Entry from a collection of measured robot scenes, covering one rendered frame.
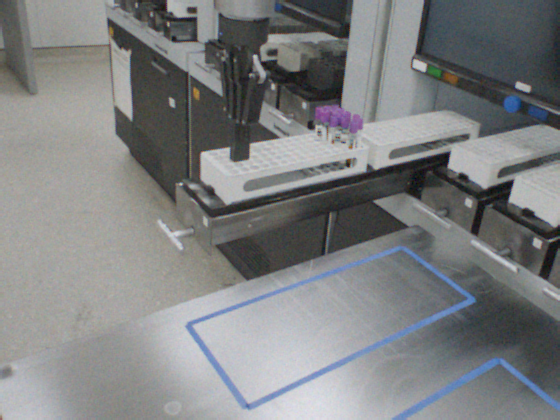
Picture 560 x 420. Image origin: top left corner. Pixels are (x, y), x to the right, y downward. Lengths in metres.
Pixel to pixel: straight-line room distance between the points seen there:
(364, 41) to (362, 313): 0.81
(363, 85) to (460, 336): 0.82
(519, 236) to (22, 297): 1.62
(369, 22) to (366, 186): 0.45
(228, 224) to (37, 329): 1.18
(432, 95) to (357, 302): 0.70
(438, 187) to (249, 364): 0.62
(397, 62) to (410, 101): 0.09
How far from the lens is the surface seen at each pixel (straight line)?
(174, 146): 2.33
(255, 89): 0.89
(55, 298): 2.14
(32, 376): 0.69
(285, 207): 0.99
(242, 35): 0.88
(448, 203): 1.14
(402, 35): 1.31
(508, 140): 1.25
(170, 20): 2.20
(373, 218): 1.33
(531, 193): 1.06
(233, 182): 0.94
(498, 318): 0.79
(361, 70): 1.42
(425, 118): 1.28
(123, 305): 2.07
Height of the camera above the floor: 1.28
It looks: 26 degrees down
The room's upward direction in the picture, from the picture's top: 7 degrees clockwise
